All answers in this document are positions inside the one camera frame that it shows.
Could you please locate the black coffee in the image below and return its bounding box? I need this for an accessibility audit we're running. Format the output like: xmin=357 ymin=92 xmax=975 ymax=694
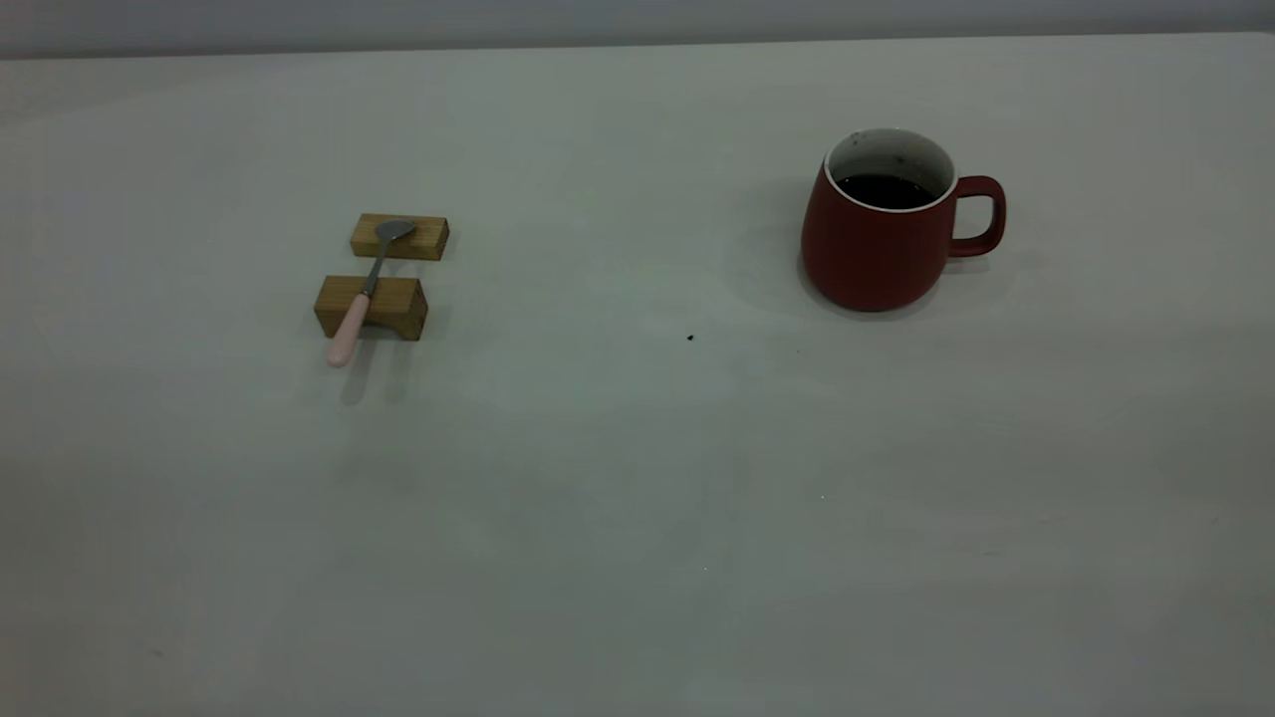
xmin=835 ymin=174 xmax=937 ymax=211

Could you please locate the arched wooden block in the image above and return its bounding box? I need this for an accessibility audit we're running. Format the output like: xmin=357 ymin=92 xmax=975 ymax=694
xmin=314 ymin=275 xmax=429 ymax=342

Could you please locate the red ceramic mug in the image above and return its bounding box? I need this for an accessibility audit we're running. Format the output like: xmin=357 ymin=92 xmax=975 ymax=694
xmin=801 ymin=127 xmax=1007 ymax=314

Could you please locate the pink handled metal spoon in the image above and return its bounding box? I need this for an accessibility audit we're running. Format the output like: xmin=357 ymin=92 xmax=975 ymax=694
xmin=327 ymin=218 xmax=417 ymax=368

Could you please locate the flat wooden block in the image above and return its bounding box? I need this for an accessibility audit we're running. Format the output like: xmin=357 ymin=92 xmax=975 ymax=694
xmin=350 ymin=213 xmax=450 ymax=262

